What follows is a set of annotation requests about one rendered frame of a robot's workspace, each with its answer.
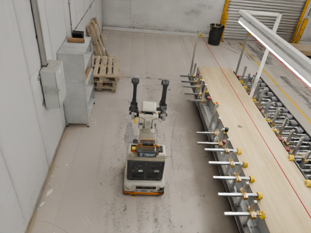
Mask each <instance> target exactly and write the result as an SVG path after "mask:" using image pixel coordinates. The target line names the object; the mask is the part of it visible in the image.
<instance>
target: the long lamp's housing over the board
mask: <svg viewBox="0 0 311 233"><path fill-rule="evenodd" d="M238 22H241V23H242V24H243V25H244V26H245V27H247V28H248V29H249V30H250V31H251V32H252V33H253V34H254V35H256V36H257V37H258V38H259V39H260V40H261V41H262V42H264V43H265V44H266V45H267V46H268V47H269V48H270V49H271V50H272V51H273V52H274V53H276V54H277V55H278V56H279V57H280V58H281V59H282V60H284V61H285V62H286V63H287V64H288V65H289V66H290V67H291V68H293V69H294V70H295V71H296V72H297V73H298V74H299V75H301V76H302V77H303V78H304V79H305V80H306V81H307V82H308V83H310V84H311V71H310V70H309V69H308V68H307V67H305V66H304V65H303V64H302V63H300V62H299V61H298V60H297V59H295V58H294V57H293V56H292V55H290V54H289V53H288V52H287V51H285V50H284V49H283V48H282V47H280V46H279V45H276V42H274V41H273V40H272V39H271V38H269V37H268V36H267V35H266V34H264V33H263V32H262V31H261V30H259V29H258V28H257V27H256V26H254V25H253V24H252V23H249V21H248V20H247V19H246V18H244V17H240V18H239V21H238Z"/></svg>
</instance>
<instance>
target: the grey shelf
mask: <svg viewBox="0 0 311 233"><path fill-rule="evenodd" d="M84 39H85V43H74V42H67V39H66V40H65V42H64V43H63V45H62V46H61V48H60V49H59V50H58V52H57V60H59V61H62V63H63V71H64V78H65V86H66V93H67V95H66V98H65V100H64V102H63V103H64V110H65V117H66V124H67V125H66V126H69V124H68V123H80V124H87V127H89V117H90V114H91V111H92V108H93V104H95V99H94V81H93V57H92V40H91V37H84ZM88 67H90V68H91V70H90V72H89V75H88V77H87V79H86V76H85V71H86V69H87V68H88Z"/></svg>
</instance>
